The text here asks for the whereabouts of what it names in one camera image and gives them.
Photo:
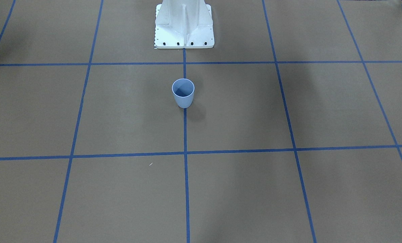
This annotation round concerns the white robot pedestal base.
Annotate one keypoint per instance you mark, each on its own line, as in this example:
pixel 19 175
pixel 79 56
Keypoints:
pixel 183 24

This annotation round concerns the light blue cup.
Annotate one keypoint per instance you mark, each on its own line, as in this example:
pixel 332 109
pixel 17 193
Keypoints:
pixel 183 91

